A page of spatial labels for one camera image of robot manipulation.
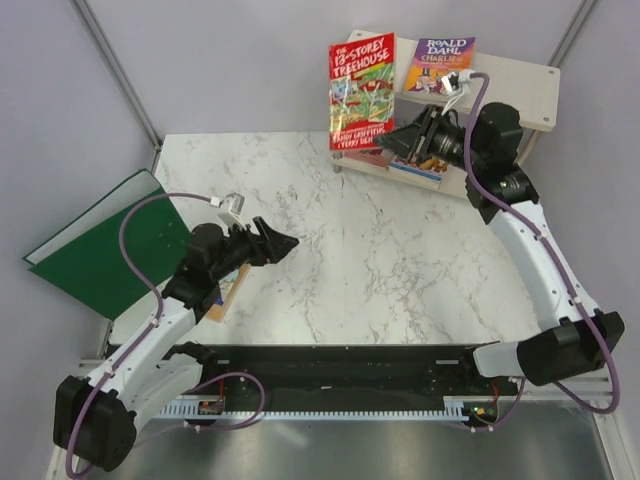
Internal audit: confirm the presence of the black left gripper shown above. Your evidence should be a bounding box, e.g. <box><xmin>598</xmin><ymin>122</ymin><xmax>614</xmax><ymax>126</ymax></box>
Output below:
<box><xmin>211</xmin><ymin>216</ymin><xmax>298</xmax><ymax>281</ymax></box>

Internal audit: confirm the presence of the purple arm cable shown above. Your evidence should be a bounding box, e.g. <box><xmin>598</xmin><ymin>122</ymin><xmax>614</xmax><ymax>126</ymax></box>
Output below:
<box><xmin>64</xmin><ymin>192</ymin><xmax>265</xmax><ymax>476</ymax></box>
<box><xmin>452</xmin><ymin>73</ymin><xmax>621</xmax><ymax>432</ymax></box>

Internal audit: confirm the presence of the white slotted cable duct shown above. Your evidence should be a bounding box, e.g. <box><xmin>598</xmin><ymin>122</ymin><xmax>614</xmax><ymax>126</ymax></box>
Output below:
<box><xmin>154</xmin><ymin>396</ymin><xmax>496</xmax><ymax>422</ymax></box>

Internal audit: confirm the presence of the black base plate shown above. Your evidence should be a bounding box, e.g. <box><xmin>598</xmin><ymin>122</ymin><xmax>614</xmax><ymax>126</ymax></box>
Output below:
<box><xmin>164</xmin><ymin>343</ymin><xmax>518</xmax><ymax>411</ymax></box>

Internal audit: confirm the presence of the orange Charlie portrait book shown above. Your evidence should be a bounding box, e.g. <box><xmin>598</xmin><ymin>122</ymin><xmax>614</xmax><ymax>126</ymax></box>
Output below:
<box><xmin>205</xmin><ymin>264</ymin><xmax>251</xmax><ymax>323</ymax></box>

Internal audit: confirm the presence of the Why Do Dogs Bark book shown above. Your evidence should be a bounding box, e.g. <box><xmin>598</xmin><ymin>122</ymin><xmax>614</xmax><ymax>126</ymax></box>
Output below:
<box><xmin>388</xmin><ymin>156</ymin><xmax>448</xmax><ymax>190</ymax></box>

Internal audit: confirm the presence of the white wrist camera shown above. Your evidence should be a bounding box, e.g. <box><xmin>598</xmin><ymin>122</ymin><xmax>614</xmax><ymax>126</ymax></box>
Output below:
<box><xmin>441</xmin><ymin>69</ymin><xmax>474</xmax><ymax>114</ymax></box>
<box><xmin>209</xmin><ymin>192</ymin><xmax>246</xmax><ymax>230</ymax></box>

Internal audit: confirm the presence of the Charlie Chocolate Factory book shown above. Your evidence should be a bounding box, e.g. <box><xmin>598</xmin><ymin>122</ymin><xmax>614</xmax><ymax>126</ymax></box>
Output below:
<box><xmin>402</xmin><ymin>37</ymin><xmax>476</xmax><ymax>102</ymax></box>

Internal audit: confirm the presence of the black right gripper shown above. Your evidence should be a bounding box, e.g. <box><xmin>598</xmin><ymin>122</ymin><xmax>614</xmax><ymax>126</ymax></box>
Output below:
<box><xmin>375</xmin><ymin>104</ymin><xmax>487</xmax><ymax>174</ymax></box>

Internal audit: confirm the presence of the red house cover book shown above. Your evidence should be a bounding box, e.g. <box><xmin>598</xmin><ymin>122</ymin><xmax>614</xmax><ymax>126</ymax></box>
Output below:
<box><xmin>343</xmin><ymin>148</ymin><xmax>393</xmax><ymax>169</ymax></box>

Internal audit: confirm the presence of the red 13-Storey Treehouse book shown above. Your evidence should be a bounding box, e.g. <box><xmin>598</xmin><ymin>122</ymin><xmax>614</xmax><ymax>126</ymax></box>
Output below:
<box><xmin>328</xmin><ymin>33</ymin><xmax>396</xmax><ymax>152</ymax></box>

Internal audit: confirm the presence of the green ring binder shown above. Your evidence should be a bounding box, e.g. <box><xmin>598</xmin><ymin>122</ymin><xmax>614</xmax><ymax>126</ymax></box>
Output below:
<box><xmin>23</xmin><ymin>169</ymin><xmax>190</xmax><ymax>320</ymax></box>

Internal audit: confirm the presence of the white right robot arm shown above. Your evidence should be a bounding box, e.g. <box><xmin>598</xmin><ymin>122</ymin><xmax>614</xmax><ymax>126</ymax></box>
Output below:
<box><xmin>457</xmin><ymin>102</ymin><xmax>625</xmax><ymax>394</ymax></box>

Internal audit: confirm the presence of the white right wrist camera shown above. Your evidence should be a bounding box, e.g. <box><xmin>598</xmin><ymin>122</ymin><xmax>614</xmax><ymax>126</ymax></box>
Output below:
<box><xmin>441</xmin><ymin>69</ymin><xmax>474</xmax><ymax>114</ymax></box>

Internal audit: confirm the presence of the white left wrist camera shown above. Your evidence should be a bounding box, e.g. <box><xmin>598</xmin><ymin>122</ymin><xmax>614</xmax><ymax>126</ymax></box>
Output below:
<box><xmin>209</xmin><ymin>192</ymin><xmax>246</xmax><ymax>230</ymax></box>

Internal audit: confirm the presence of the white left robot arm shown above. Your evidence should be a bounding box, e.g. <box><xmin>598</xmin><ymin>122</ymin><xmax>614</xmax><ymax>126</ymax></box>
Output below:
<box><xmin>53</xmin><ymin>217</ymin><xmax>299</xmax><ymax>479</ymax></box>

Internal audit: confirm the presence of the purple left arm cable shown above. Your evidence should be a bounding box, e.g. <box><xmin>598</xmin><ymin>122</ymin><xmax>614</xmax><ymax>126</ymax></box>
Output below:
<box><xmin>64</xmin><ymin>192</ymin><xmax>265</xmax><ymax>476</ymax></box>

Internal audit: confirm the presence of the aluminium rail frame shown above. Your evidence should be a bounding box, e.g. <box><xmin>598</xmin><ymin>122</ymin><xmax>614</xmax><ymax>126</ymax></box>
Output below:
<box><xmin>76</xmin><ymin>359</ymin><xmax>612</xmax><ymax>405</ymax></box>

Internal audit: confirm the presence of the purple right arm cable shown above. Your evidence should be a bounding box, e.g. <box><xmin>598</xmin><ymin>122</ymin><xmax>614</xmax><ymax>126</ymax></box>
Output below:
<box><xmin>452</xmin><ymin>73</ymin><xmax>621</xmax><ymax>432</ymax></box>

